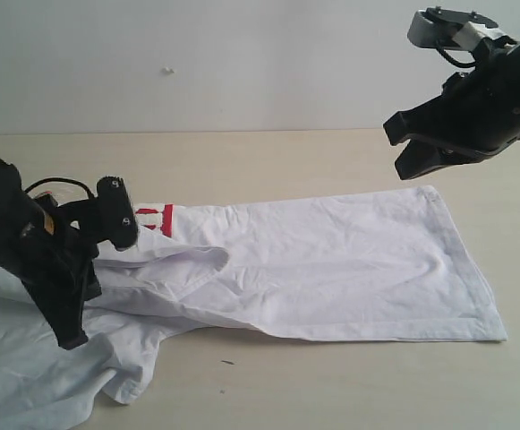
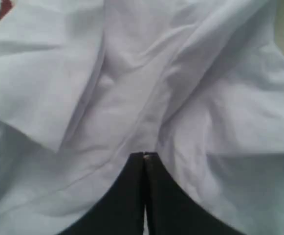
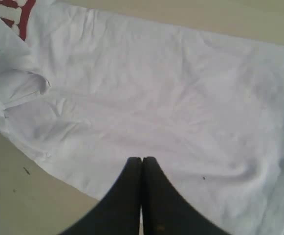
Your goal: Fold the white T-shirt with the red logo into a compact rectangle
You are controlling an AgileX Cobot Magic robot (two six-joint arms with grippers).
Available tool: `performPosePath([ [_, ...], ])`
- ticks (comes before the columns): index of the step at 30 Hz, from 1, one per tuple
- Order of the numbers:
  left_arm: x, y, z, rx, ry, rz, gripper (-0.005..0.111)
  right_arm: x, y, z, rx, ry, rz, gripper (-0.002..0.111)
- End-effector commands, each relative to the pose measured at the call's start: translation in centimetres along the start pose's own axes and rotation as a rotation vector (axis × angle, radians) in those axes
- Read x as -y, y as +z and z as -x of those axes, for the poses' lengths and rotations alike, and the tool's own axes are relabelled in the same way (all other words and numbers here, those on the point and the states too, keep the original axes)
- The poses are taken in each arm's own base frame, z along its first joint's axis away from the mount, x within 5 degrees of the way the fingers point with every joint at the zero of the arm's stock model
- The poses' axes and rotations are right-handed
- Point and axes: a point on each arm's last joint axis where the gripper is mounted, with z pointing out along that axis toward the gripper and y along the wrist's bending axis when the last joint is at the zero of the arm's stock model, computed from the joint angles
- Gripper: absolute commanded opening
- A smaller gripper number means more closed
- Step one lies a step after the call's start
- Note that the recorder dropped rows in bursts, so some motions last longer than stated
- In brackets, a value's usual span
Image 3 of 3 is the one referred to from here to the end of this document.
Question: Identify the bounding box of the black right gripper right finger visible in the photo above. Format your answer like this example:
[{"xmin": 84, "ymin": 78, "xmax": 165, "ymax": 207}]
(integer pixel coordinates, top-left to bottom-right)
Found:
[{"xmin": 141, "ymin": 157, "xmax": 220, "ymax": 235}]

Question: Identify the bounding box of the white t-shirt red lettering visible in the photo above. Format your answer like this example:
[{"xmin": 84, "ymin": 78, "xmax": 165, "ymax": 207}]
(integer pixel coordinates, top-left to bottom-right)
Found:
[{"xmin": 0, "ymin": 0, "xmax": 284, "ymax": 235}]

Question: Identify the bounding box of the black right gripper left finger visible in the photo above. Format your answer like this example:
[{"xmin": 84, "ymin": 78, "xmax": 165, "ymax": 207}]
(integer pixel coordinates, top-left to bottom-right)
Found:
[{"xmin": 62, "ymin": 157, "xmax": 142, "ymax": 235}]

